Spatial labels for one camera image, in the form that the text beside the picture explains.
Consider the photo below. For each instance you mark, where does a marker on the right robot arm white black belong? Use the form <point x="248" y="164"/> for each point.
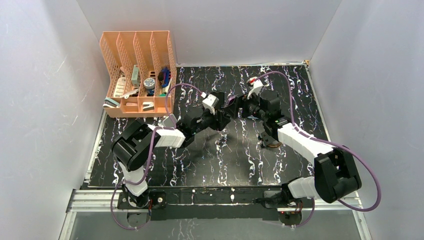
<point x="335" y="171"/>

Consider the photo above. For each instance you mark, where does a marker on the green white box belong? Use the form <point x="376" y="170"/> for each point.
<point x="135" y="76"/>

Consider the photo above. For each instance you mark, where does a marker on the grey stand on wooden base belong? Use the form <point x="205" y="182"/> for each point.
<point x="267" y="141"/>

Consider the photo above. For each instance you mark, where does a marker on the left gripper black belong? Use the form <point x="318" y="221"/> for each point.
<point x="219" y="120"/>

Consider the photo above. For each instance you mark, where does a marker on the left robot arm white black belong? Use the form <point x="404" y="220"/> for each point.
<point x="134" y="146"/>

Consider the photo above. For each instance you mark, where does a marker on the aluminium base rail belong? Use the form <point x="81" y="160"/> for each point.
<point x="168" y="203"/>

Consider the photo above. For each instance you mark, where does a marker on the white label tag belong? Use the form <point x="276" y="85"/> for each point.
<point x="119" y="88"/>

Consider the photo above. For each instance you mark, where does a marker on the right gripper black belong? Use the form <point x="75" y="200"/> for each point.
<point x="243" y="102"/>

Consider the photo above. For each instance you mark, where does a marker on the white stapler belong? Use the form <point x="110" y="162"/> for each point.
<point x="148" y="106"/>

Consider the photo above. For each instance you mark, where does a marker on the blue black tool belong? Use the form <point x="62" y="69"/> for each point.
<point x="164" y="76"/>

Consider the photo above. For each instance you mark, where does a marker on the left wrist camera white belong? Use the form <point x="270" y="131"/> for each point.
<point x="209" y="102"/>

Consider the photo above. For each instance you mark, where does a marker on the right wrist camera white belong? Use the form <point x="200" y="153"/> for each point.
<point x="255" y="85"/>

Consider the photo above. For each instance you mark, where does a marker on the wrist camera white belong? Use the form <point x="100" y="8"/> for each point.
<point x="255" y="85"/>
<point x="209" y="102"/>

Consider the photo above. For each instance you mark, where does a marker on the round blue white tape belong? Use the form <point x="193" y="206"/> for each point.
<point x="149" y="83"/>

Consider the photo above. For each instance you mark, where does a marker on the phone with pink case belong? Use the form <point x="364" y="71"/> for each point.
<point x="230" y="101"/>

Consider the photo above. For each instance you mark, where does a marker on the orange plastic file organizer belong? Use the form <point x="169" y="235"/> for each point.
<point x="142" y="69"/>

